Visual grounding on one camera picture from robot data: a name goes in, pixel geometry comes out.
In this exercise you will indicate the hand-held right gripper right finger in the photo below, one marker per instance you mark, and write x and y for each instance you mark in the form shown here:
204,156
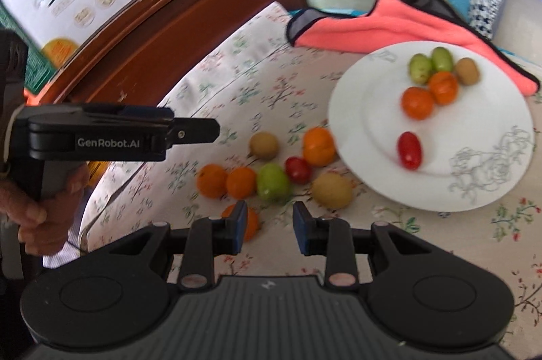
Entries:
299,228

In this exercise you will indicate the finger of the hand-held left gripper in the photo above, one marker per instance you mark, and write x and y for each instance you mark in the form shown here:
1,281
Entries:
194,131

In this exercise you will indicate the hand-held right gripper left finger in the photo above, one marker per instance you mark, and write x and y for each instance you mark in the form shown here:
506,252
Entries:
240,226

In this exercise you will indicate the orange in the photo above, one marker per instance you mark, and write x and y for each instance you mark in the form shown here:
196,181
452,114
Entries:
319,147
241,182
253,224
211,181
418,102
443,88

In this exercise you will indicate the brown kiwi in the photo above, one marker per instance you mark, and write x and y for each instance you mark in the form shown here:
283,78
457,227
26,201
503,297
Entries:
264,145
332,190
467,71

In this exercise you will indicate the green jujube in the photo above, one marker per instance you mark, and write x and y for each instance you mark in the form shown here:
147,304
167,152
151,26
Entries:
419,68
441,59
273,182

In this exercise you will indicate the red cherry tomato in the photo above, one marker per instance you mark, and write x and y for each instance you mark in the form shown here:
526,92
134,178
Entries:
297,169
409,150

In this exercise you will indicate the white plate with flower print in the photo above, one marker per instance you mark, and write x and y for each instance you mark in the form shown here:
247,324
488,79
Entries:
474,118

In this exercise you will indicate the person's left hand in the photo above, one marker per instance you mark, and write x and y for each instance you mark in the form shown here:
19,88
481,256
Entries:
38,216

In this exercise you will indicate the green carton box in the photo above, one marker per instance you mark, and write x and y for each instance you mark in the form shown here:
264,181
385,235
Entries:
38,68

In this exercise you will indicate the floral tablecloth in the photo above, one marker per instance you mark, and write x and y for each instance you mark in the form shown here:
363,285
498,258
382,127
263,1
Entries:
254,89

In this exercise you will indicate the brown wooden cabinet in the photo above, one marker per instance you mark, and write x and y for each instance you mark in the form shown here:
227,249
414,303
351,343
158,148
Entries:
169,25

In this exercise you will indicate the coral towel with black edge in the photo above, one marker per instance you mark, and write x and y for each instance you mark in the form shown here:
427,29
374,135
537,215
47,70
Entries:
360,30

